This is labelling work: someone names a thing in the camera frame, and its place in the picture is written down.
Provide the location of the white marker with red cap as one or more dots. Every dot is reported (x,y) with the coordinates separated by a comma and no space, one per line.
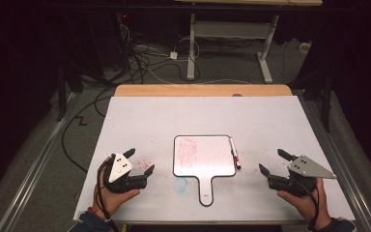
(234,154)

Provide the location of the person's right hand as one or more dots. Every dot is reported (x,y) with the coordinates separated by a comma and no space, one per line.
(310,208)

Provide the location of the black metal stand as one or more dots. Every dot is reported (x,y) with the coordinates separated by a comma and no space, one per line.
(61,96)

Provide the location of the metal floor rail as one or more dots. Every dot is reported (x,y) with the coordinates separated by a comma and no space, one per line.
(35,167)
(341,154)

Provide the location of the person's left hand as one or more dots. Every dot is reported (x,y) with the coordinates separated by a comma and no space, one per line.
(111,201)

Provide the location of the white metal desk frame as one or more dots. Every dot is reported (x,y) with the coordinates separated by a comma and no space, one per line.
(228,29)

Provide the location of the wooden table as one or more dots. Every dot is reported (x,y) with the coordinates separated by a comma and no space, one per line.
(190,91)

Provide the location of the white table cover sheet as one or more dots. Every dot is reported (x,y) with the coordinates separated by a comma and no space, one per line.
(161,119)

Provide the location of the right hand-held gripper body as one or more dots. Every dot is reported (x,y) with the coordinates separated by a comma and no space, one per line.
(304,167)

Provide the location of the white power adapter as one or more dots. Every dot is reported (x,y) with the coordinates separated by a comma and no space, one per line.
(173,55)

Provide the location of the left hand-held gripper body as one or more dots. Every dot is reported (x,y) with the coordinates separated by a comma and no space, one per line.
(119,167)

